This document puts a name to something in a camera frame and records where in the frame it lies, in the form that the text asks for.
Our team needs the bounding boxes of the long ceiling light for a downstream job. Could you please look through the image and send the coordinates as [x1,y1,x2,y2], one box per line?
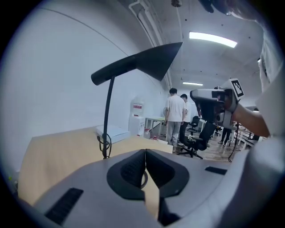
[182,81,204,87]
[188,32,238,48]

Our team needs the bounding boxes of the person's white shirt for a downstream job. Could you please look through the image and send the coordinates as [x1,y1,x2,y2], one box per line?
[229,20,285,228]

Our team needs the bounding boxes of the white table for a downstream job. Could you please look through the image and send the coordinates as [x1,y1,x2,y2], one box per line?
[145,117,168,137]
[233,128,268,150]

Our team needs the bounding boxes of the white water dispenser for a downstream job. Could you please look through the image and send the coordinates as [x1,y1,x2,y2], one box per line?
[128,115,146,138]

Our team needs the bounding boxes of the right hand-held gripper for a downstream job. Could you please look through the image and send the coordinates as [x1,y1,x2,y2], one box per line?
[190,78,245,129]

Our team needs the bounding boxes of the white ceiling pipes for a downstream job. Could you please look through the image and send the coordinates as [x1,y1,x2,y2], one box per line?
[130,0,172,88]

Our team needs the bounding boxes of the black desk lamp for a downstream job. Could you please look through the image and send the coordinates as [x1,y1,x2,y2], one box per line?
[90,41,183,160]

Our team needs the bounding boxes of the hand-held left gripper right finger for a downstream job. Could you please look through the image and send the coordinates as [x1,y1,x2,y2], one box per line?
[146,148,246,228]

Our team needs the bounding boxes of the black office chair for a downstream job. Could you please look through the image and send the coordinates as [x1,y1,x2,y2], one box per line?
[178,121,218,160]
[187,115,201,137]

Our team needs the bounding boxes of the white flat box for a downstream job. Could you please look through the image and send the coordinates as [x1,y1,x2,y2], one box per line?
[95,125,130,143]

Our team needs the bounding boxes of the person's right forearm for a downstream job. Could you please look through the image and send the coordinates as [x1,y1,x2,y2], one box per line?
[231,103,271,138]

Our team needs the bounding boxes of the clear water jug red label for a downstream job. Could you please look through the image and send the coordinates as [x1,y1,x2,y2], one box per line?
[130,97,146,118]

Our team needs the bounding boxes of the wooden desk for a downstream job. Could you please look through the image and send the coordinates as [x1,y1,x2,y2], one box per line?
[17,126,174,221]

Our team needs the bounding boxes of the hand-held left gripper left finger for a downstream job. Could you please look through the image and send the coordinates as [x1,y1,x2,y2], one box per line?
[34,148,159,228]

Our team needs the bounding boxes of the person's right hand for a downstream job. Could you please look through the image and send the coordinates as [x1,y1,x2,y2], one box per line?
[224,98,240,113]

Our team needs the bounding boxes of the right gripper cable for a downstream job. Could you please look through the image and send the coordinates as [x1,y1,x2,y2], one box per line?
[228,122,240,163]

